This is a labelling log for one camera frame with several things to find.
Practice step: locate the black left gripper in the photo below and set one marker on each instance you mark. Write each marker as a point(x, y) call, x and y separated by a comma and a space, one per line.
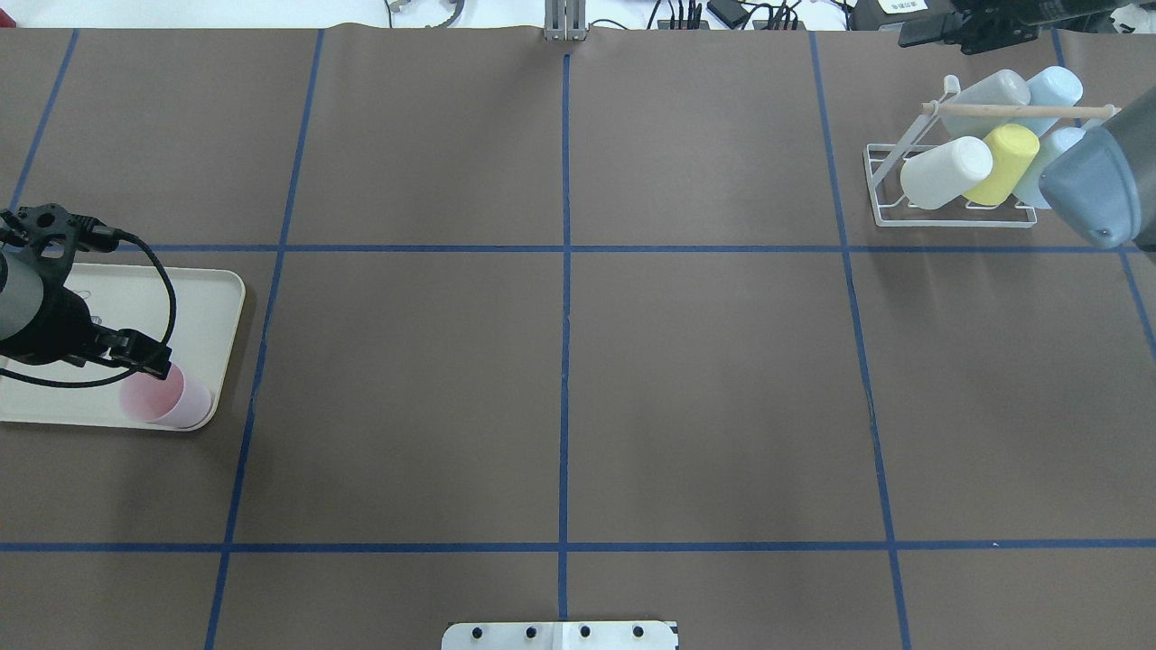
point(56, 327)

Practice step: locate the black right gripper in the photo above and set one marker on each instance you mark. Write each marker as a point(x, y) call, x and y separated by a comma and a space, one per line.
point(980, 33)

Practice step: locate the pink plastic cup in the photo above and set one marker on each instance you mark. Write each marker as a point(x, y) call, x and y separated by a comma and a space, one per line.
point(179, 402)

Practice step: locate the grey plastic cup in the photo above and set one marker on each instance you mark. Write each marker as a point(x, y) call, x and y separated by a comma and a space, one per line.
point(1003, 88)

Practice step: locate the yellow plastic cup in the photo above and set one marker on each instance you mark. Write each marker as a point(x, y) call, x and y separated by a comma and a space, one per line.
point(1013, 148)

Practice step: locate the pale green white cup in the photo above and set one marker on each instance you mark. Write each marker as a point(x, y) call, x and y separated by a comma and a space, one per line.
point(933, 178)

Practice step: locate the light blue plastic cup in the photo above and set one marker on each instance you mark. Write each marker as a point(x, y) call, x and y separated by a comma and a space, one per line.
point(1027, 190)

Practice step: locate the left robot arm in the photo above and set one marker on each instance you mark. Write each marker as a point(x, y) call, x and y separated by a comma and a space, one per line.
point(20, 273)

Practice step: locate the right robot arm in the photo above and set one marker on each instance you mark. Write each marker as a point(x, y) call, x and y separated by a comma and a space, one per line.
point(1103, 186)

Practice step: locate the cream rabbit tray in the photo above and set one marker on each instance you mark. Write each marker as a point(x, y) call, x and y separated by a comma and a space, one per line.
point(209, 306)

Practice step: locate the white wire cup rack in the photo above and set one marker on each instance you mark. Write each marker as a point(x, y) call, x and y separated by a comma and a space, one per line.
point(882, 164)

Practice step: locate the grey aluminium frame post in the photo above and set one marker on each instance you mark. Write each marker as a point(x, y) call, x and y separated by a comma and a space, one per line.
point(565, 21)

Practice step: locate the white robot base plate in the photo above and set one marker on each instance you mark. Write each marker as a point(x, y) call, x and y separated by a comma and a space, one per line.
point(590, 634)

